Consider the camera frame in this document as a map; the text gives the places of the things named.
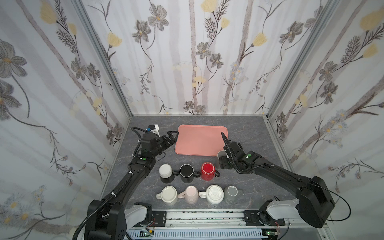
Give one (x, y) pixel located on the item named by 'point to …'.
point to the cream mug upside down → (168, 195)
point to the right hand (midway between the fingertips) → (221, 158)
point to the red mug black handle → (208, 172)
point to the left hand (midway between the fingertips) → (172, 131)
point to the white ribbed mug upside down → (214, 194)
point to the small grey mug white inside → (230, 194)
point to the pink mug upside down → (191, 195)
